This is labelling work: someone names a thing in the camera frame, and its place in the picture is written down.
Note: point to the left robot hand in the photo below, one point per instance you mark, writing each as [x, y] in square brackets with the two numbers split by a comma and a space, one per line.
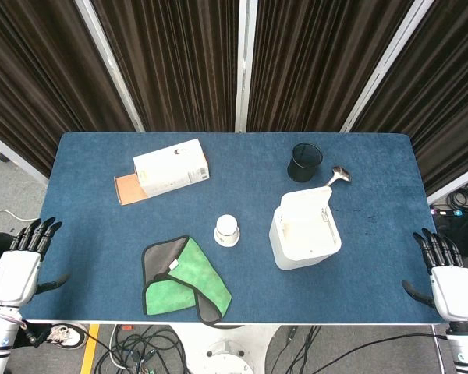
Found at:
[13, 272]

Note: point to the white square bin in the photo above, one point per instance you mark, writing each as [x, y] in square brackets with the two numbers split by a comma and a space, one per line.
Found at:
[305, 230]

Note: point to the small white jar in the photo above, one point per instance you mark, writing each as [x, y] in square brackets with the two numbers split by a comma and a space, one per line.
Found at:
[226, 230]

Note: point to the white table base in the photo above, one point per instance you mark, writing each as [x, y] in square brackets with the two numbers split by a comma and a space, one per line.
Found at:
[228, 350]

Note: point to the brown pleated curtain screen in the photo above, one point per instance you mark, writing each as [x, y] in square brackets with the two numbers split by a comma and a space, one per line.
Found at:
[234, 58]

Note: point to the white sneaker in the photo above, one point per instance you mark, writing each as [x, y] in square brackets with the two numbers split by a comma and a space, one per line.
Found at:
[66, 335]

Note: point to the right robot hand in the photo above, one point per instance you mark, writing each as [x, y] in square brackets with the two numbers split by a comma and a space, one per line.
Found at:
[450, 284]

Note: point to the green and grey cloth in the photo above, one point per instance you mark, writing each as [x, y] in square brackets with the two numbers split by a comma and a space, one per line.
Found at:
[183, 278]

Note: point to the blue table mat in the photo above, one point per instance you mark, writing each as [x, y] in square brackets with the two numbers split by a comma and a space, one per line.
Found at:
[238, 218]

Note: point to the metal spoon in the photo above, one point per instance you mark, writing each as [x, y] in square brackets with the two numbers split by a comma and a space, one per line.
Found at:
[338, 176]

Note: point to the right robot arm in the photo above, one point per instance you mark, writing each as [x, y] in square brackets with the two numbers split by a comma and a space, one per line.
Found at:
[466, 346]

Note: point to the black mesh pen holder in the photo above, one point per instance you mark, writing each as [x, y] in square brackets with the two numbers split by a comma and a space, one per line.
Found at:
[305, 162]

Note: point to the white cardboard box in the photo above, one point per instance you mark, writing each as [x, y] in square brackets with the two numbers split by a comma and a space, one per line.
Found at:
[171, 167]

